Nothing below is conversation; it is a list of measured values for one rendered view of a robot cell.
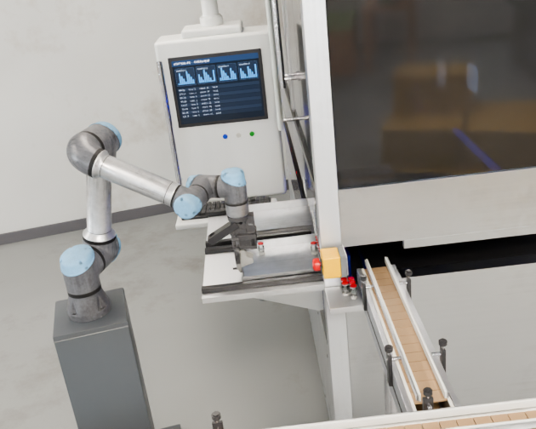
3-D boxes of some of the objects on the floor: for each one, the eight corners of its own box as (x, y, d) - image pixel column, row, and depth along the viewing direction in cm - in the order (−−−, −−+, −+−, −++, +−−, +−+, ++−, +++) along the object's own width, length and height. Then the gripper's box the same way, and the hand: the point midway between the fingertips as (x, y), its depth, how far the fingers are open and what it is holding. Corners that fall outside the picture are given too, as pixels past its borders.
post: (355, 474, 259) (313, -136, 174) (357, 487, 254) (316, -138, 168) (338, 477, 259) (288, -134, 174) (340, 489, 254) (290, -135, 168)
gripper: (253, 218, 216) (260, 276, 224) (253, 207, 224) (259, 263, 232) (226, 221, 216) (235, 278, 224) (227, 209, 224) (234, 265, 232)
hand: (238, 268), depth 228 cm, fingers closed, pressing on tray
